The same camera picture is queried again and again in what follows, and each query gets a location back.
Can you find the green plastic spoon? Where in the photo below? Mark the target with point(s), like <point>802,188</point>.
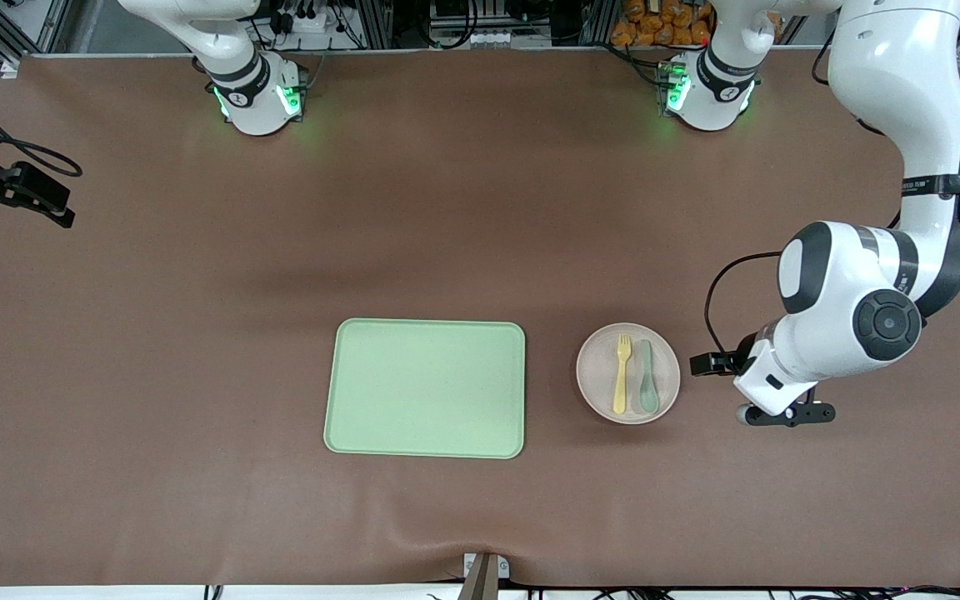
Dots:
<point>649,400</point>

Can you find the yellow plastic fork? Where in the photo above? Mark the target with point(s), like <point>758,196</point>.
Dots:
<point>620,392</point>

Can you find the round beige plate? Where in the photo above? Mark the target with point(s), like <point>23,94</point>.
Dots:
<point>597,375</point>

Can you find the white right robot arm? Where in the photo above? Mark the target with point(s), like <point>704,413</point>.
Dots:
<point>255,100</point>

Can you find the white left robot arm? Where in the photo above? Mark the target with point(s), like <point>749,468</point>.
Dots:
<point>897,100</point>

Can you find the light green rectangular tray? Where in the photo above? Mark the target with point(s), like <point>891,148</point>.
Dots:
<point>422,387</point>

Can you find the white power strip with plugs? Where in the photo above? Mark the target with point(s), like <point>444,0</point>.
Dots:
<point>313,23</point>

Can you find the orange objects bin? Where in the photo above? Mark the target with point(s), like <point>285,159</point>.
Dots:
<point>642,25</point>

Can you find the white terminal strip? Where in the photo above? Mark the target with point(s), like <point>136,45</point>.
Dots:
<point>480,39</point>

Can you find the metal table edge bracket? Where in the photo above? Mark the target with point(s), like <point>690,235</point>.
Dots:
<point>484,579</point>

